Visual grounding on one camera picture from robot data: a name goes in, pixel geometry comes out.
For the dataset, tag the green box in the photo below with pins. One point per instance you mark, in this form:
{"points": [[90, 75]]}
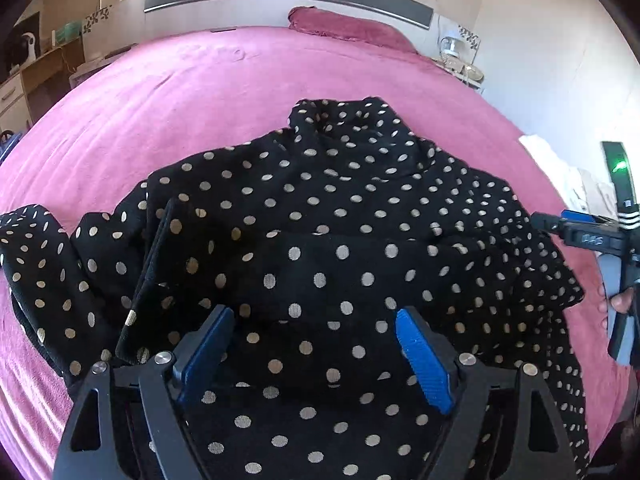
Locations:
{"points": [[67, 32]]}

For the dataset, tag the maroon pillow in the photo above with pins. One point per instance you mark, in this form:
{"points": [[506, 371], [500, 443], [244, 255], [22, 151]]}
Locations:
{"points": [[350, 25]]}

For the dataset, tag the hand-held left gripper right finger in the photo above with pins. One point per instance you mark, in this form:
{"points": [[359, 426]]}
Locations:
{"points": [[425, 360]]}

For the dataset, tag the round woven basket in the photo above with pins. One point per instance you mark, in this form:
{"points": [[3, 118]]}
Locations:
{"points": [[470, 72]]}

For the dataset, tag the white nightstand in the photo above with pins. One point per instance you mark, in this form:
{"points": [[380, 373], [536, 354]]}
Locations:
{"points": [[457, 77]]}

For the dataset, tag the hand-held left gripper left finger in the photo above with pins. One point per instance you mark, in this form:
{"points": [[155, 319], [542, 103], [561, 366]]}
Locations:
{"points": [[207, 355]]}

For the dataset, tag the person's right hand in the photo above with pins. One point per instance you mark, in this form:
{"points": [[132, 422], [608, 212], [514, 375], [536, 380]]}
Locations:
{"points": [[622, 302]]}

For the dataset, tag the white cloth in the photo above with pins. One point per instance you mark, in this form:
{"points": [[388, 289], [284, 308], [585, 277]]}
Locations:
{"points": [[555, 160]]}

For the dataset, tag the blue metal chair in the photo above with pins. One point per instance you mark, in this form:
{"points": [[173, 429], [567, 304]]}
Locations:
{"points": [[6, 146]]}

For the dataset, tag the white drawer cabinet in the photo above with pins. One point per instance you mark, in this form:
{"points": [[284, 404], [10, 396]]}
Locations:
{"points": [[11, 100]]}

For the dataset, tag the wooden desk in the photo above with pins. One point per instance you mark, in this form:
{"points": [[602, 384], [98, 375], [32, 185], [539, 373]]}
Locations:
{"points": [[50, 67]]}

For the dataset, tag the black polka dot garment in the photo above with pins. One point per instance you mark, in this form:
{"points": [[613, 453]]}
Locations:
{"points": [[320, 240]]}

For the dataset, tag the pink bed blanket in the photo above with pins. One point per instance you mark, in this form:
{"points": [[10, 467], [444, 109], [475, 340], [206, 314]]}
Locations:
{"points": [[175, 90]]}

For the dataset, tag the black monitor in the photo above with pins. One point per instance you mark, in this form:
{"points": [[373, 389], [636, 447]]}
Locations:
{"points": [[15, 30]]}

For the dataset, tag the white round device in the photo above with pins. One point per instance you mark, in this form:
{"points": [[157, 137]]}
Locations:
{"points": [[26, 46]]}

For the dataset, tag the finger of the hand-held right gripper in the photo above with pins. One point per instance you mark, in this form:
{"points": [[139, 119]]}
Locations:
{"points": [[547, 222]]}

